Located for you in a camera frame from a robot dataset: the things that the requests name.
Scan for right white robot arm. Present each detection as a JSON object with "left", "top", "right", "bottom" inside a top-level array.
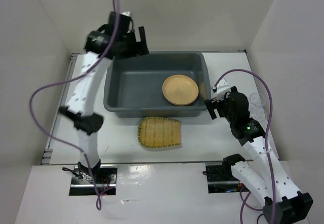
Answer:
[{"left": 205, "top": 83, "right": 313, "bottom": 223}]

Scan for grey plastic bin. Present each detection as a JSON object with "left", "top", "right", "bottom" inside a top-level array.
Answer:
[{"left": 103, "top": 51, "right": 211, "bottom": 118}]

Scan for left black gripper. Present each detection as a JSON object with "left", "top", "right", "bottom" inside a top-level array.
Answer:
[{"left": 116, "top": 27, "right": 150, "bottom": 61}]

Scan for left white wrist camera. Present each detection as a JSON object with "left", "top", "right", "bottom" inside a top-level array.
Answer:
[{"left": 122, "top": 11, "right": 132, "bottom": 17}]

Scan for tan plate with bear print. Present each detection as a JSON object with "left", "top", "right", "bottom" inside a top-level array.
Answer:
[{"left": 162, "top": 74, "right": 199, "bottom": 101}]

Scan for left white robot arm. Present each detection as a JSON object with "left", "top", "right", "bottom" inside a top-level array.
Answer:
[{"left": 59, "top": 11, "right": 149, "bottom": 183}]

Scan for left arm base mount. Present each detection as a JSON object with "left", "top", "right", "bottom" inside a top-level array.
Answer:
[{"left": 62, "top": 167, "right": 117, "bottom": 196}]

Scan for woven bamboo tray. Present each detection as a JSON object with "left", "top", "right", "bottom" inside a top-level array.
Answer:
[{"left": 137, "top": 117, "right": 181, "bottom": 149}]

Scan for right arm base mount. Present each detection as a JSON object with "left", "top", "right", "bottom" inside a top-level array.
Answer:
[{"left": 202, "top": 162, "right": 244, "bottom": 194}]

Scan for clear plastic cup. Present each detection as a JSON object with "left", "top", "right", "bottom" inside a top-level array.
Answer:
[
  {"left": 250, "top": 106, "right": 267, "bottom": 122},
  {"left": 249, "top": 93, "right": 267, "bottom": 107}
]

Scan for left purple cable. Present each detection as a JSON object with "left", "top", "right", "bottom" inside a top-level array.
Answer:
[{"left": 29, "top": 0, "right": 121, "bottom": 211}]

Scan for tan plate with square print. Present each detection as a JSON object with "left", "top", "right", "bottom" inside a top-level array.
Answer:
[{"left": 169, "top": 100, "right": 196, "bottom": 106}]

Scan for aluminium frame rail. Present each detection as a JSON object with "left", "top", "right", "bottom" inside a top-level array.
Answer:
[{"left": 40, "top": 53, "right": 80, "bottom": 165}]

